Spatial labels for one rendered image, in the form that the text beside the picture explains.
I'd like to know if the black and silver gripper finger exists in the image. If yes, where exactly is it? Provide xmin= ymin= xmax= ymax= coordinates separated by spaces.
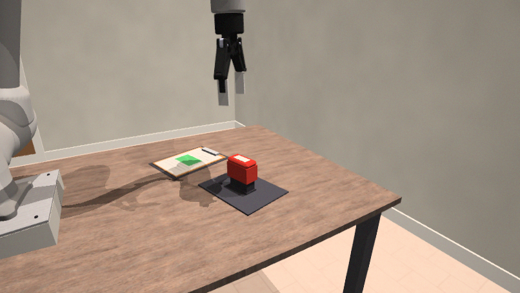
xmin=232 ymin=37 xmax=246 ymax=94
xmin=214 ymin=38 xmax=237 ymax=106

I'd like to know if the red self-inking stamp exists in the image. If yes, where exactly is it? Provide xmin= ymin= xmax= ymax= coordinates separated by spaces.
xmin=227 ymin=154 xmax=257 ymax=195

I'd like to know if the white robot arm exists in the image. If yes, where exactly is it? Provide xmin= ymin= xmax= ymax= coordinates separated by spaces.
xmin=0 ymin=0 xmax=246 ymax=221

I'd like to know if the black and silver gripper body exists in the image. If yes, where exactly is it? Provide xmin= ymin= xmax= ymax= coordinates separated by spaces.
xmin=214 ymin=13 xmax=244 ymax=52

